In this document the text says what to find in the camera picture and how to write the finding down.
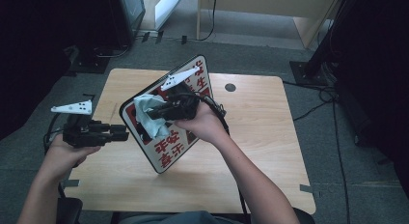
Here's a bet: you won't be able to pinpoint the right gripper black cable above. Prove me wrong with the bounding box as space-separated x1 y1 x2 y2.
179 93 250 224

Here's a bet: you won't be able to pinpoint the panda sign board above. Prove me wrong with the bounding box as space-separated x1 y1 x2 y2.
119 54 215 175

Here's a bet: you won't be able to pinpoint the person's right hand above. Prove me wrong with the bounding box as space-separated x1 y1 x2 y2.
173 102 232 147

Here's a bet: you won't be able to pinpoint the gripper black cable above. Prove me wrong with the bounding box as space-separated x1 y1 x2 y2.
42 112 70 154
179 93 250 224

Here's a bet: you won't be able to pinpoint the light blue cleaning cloth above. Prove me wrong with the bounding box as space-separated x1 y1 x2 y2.
133 93 172 141

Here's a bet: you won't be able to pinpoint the black chair frame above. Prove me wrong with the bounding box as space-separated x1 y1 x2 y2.
56 197 84 224

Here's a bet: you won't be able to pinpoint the black stand base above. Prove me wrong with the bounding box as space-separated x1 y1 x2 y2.
68 44 131 74

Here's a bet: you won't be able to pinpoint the black floor cables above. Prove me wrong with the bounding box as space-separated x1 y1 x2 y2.
283 80 352 224

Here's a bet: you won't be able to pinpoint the person's grey-blue trousers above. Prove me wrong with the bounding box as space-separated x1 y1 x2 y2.
119 211 240 224

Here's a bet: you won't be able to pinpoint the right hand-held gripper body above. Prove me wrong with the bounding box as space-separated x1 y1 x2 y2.
159 65 202 122

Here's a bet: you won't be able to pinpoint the light wooden desk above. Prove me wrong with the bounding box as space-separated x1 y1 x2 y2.
196 0 342 49

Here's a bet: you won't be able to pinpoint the black hanging cable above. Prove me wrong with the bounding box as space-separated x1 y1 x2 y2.
196 0 218 42

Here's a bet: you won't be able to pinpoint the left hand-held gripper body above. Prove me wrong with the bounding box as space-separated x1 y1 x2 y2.
50 99 112 150

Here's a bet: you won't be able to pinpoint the person's left hand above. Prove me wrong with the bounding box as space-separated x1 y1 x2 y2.
40 135 102 183

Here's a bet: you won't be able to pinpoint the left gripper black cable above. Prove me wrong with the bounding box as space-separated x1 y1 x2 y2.
42 112 70 154

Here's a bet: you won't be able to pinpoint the black metal stand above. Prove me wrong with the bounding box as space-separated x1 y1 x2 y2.
288 0 355 87

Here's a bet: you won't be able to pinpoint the dark monitor cabinet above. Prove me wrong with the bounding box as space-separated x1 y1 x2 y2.
109 0 147 48

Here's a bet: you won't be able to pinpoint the white panel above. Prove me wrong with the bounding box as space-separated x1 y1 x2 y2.
153 0 187 31

